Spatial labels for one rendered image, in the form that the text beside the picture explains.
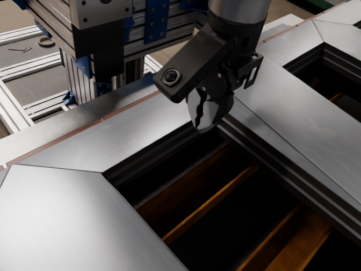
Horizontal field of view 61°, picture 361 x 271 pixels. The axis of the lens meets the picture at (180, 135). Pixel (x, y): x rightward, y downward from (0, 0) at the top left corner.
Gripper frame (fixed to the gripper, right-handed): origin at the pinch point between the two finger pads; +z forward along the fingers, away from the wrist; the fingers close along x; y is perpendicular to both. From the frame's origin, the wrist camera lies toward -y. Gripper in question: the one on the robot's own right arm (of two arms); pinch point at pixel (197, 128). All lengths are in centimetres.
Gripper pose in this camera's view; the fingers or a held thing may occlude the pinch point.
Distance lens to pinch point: 53.2
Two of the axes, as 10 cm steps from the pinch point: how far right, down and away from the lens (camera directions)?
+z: -1.3, 6.8, 7.3
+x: -6.8, -5.9, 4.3
